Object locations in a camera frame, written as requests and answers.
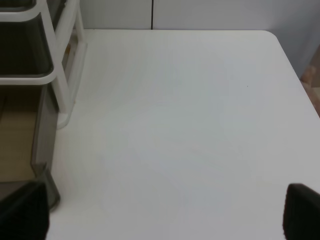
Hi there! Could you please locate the smoky drawer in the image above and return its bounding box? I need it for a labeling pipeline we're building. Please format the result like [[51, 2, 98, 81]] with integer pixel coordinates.
[[0, 84, 61, 210], [0, 0, 36, 12], [0, 14, 53, 78]]

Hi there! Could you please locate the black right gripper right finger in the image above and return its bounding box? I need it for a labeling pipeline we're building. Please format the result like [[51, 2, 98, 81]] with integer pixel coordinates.
[[282, 183, 320, 240]]

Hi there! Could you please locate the smoky middle drawer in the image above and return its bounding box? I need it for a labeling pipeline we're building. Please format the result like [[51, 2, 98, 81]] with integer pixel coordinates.
[[0, 14, 53, 78]]

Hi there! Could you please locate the smoky bottom drawer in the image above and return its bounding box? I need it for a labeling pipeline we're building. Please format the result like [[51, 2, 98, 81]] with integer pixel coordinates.
[[0, 84, 61, 210]]

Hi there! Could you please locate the white drawer cabinet frame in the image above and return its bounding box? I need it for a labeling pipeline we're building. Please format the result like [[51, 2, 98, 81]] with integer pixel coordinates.
[[0, 0, 88, 130]]

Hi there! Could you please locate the smoky top drawer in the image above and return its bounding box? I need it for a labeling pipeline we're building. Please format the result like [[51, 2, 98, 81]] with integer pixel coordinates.
[[0, 0, 36, 12]]

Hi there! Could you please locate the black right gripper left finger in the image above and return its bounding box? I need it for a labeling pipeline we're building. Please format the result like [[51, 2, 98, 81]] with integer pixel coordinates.
[[0, 182, 50, 240]]

